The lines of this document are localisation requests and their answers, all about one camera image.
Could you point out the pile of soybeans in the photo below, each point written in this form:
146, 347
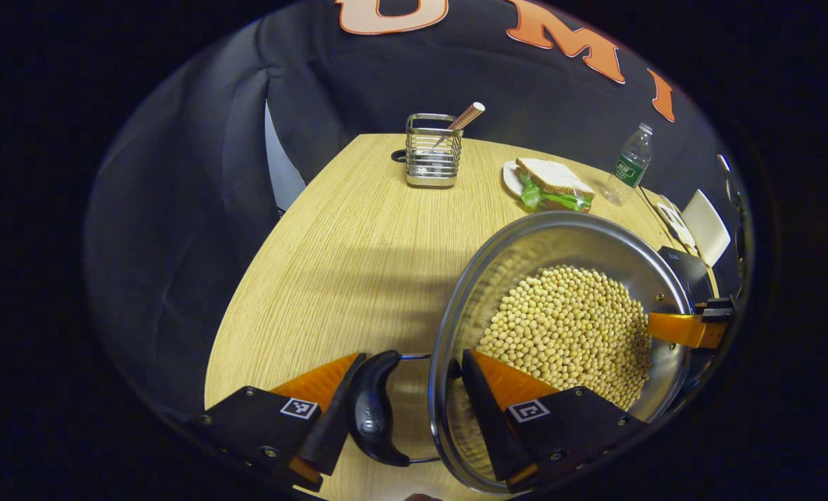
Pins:
567, 327

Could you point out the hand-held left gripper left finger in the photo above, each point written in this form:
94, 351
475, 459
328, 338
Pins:
334, 431

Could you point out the white divided grain dish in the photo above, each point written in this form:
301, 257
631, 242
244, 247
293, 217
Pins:
675, 221

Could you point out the black induction cooktop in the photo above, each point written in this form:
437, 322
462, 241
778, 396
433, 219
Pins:
689, 275

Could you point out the orange striped stick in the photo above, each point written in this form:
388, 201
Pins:
468, 116

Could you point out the clear plastic water bottle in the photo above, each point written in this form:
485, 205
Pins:
626, 170

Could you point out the small white plate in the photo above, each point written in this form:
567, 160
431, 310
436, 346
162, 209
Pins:
510, 179

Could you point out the white toaster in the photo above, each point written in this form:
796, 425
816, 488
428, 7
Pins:
706, 226

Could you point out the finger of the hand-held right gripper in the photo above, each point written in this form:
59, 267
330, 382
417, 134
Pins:
678, 327

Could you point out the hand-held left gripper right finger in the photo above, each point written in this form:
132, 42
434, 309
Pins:
487, 424

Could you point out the black backdrop cloth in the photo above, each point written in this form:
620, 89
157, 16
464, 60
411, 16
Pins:
177, 243

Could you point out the sandwich with lettuce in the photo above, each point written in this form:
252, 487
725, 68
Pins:
553, 177

